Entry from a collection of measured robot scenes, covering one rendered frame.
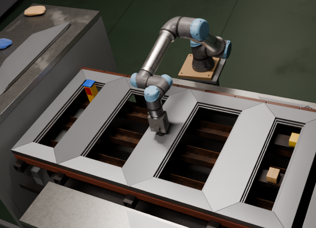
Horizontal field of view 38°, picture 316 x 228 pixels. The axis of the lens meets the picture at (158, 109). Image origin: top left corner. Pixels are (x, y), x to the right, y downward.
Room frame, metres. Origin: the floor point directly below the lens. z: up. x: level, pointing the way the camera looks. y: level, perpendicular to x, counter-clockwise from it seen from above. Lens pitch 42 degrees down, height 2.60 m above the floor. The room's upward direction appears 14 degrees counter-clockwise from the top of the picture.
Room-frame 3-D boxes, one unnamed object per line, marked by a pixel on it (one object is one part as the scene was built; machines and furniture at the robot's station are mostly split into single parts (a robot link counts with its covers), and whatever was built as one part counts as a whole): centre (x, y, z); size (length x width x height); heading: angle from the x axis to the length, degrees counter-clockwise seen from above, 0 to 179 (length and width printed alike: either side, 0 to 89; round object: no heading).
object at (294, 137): (1.51, -0.64, 0.79); 0.06 x 0.05 x 0.04; 144
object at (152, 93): (1.74, 0.01, 1.10); 0.09 x 0.08 x 0.11; 141
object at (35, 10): (3.02, 0.68, 1.07); 0.16 x 0.10 x 0.04; 66
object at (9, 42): (2.68, 0.89, 1.06); 0.12 x 0.10 x 0.03; 51
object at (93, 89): (2.28, 0.38, 0.78); 0.05 x 0.05 x 0.19; 54
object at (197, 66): (2.41, -0.36, 0.76); 0.15 x 0.15 x 0.10
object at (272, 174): (1.34, -0.46, 0.79); 0.06 x 0.05 x 0.04; 144
